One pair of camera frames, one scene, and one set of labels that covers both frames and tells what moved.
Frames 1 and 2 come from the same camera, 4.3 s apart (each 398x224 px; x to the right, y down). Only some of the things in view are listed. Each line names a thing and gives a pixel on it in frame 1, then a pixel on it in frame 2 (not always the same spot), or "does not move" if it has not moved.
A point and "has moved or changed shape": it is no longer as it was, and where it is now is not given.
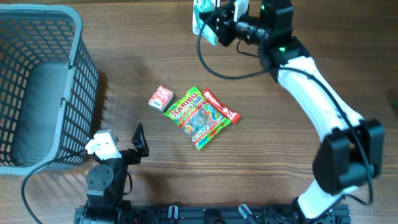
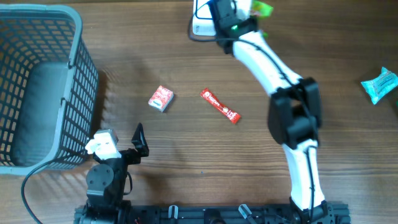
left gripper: x=138 y=140 does not move
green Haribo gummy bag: x=198 y=119 has moved or changed shape
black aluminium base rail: x=219 y=214 does not move
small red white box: x=160 y=99 does not move
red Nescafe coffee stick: x=233 y=117 does not move
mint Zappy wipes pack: x=199 y=7 → x=380 y=86
